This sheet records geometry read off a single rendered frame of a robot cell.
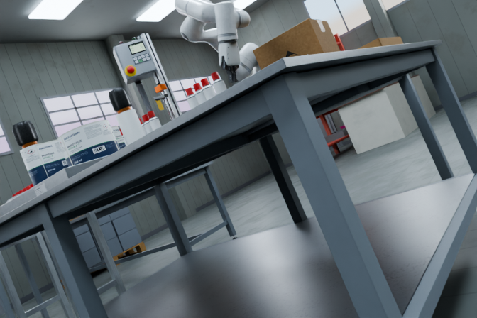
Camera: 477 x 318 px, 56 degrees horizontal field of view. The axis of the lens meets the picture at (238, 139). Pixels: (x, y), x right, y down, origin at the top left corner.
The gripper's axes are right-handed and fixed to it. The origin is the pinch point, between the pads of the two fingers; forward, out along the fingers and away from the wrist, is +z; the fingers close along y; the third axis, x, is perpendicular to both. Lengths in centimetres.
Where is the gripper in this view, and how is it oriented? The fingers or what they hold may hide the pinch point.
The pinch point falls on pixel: (232, 78)
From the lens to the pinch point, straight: 195.4
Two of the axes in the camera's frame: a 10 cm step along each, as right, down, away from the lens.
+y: -5.6, 2.0, -8.0
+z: 1.1, 9.8, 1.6
